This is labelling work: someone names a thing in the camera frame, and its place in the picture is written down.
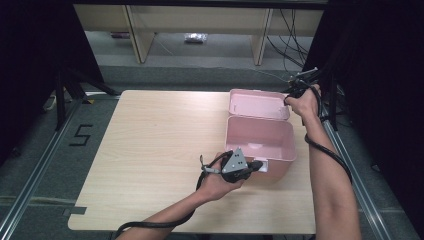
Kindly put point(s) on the aluminium floor rail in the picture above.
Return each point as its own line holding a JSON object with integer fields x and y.
{"x": 366, "y": 200}
{"x": 40, "y": 166}

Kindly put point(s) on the clear plastic bag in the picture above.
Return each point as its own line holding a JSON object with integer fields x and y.
{"x": 195, "y": 37}

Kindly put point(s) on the black curtain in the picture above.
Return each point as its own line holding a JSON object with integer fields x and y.
{"x": 33, "y": 50}
{"x": 383, "y": 66}

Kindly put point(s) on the person's left hand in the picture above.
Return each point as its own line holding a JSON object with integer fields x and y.
{"x": 213, "y": 186}

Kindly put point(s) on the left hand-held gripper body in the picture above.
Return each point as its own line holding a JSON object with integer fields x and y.
{"x": 236, "y": 163}

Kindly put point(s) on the small pink packet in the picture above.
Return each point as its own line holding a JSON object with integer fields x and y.
{"x": 120, "y": 35}

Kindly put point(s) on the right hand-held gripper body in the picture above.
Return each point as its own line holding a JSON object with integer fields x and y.
{"x": 298, "y": 85}

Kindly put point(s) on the pink storage box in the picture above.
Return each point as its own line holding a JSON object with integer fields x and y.
{"x": 260, "y": 133}

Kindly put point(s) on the person's right hand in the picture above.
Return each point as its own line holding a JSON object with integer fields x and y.
{"x": 306, "y": 103}

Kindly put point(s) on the black floor tape strip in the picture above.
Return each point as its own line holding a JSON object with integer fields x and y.
{"x": 75, "y": 211}

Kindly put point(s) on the yellow black floor tape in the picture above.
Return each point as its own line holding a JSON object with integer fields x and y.
{"x": 88, "y": 101}

